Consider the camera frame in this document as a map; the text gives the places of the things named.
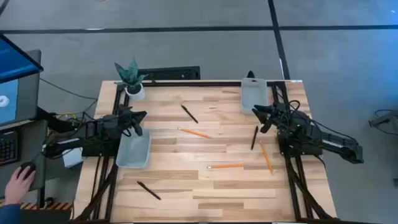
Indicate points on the black computer mouse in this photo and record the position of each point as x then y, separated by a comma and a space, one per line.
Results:
28, 166

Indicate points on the person's forearm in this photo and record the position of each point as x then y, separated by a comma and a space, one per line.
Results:
9, 214

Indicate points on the black aluminium table frame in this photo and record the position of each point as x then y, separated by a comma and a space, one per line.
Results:
202, 84

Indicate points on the black keyboard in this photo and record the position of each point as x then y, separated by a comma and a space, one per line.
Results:
7, 147

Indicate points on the green snake plant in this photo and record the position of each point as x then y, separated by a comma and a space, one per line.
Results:
132, 76

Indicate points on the black clamp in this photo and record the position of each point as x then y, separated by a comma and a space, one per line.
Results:
250, 74

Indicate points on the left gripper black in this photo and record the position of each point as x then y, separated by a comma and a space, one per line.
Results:
119, 124

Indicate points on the grey floor stand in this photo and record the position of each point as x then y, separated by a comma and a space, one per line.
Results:
385, 119

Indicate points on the grey desk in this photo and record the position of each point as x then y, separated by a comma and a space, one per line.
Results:
31, 149

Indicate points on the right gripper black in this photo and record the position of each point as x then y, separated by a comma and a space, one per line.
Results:
283, 116

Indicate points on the dark blue screen monitor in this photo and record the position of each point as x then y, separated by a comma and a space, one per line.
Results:
15, 59

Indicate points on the grey computer monitor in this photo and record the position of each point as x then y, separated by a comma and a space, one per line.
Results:
29, 93

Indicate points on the person's hand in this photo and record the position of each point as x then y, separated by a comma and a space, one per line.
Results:
18, 188

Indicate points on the black rack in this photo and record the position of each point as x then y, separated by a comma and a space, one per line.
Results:
171, 73

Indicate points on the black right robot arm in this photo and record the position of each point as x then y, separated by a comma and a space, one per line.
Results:
335, 143

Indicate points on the yellow black hazard strip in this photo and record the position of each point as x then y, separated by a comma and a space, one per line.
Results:
46, 206

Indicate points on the black pen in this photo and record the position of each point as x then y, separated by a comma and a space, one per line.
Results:
148, 190
254, 137
189, 114

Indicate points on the grey plastic bin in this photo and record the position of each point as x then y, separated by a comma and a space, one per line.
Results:
133, 152
253, 96

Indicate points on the orange pencil pink eraser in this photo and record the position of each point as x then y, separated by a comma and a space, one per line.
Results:
225, 166
265, 156
193, 132

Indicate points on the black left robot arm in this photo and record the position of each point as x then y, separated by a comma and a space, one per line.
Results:
93, 130

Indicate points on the white box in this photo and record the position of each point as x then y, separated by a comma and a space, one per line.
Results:
72, 158

